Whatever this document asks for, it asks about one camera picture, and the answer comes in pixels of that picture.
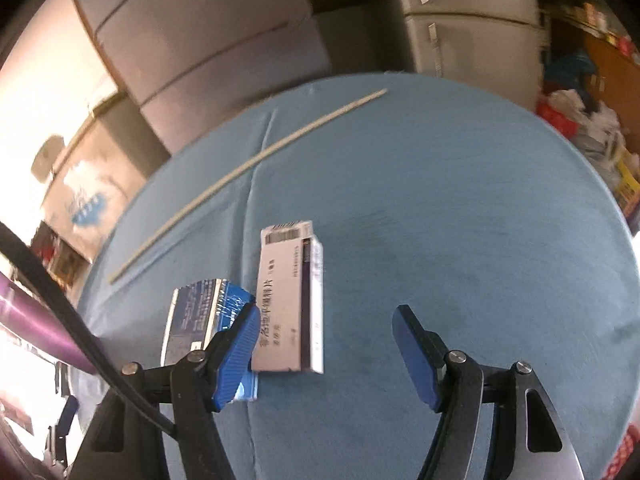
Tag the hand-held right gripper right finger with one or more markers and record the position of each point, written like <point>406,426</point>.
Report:
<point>415,360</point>

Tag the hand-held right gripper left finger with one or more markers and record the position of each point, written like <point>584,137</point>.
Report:
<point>235,360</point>

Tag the blue printed medicine box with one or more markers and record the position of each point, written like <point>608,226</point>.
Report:
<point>195,315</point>

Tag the white medicine box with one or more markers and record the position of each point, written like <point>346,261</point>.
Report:
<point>285,300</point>

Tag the blue tablecloth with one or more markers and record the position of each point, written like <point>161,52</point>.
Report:
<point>450,210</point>

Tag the purple cylindrical container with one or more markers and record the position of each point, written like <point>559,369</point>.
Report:
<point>30,320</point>

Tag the long white stick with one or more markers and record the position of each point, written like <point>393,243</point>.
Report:
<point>265,153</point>

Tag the red plastic stool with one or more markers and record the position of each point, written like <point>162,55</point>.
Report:
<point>625,455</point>

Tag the pile of white plastic bags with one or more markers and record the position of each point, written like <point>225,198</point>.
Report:
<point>590,125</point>

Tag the grey refrigerator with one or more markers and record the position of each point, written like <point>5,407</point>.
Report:
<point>475,45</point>

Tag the grey panelled cabinet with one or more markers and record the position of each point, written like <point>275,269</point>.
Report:
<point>200,35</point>

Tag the dark blue bag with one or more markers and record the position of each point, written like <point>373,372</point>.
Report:
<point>567,67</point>

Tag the wooden shelf cabinet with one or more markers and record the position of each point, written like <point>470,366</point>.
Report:
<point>605,55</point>

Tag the shelf with jars and boxes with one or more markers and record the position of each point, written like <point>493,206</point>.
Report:
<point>595,15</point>

